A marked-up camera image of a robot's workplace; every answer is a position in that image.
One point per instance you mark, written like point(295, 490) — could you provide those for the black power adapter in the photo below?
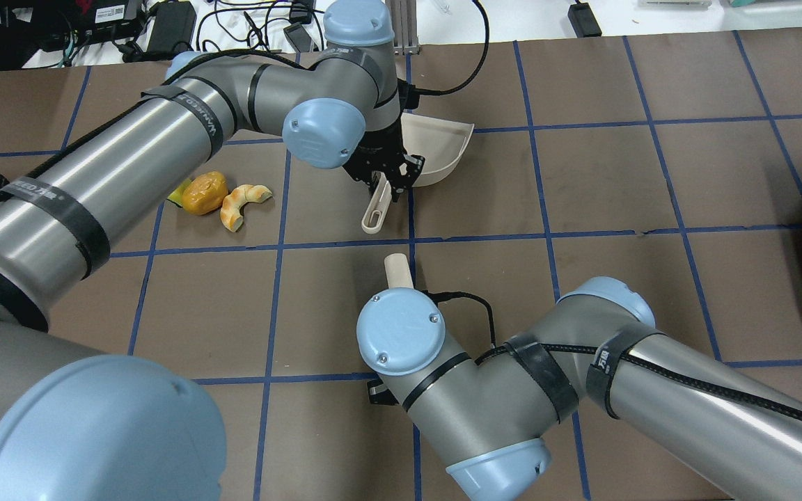
point(583, 20)

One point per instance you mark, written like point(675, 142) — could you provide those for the yellow green block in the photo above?
point(175, 197)

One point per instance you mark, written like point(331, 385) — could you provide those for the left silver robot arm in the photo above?
point(79, 424)

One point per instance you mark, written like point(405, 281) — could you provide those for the croissant pastry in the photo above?
point(231, 212)

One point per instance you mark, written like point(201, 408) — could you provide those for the aluminium frame post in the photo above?
point(405, 26)

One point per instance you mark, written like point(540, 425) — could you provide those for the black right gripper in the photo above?
point(378, 392)

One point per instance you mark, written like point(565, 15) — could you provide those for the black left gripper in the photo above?
point(378, 154)

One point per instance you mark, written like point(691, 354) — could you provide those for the beige hand brush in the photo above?
point(398, 271)

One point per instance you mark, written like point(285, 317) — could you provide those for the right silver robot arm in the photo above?
point(485, 417)

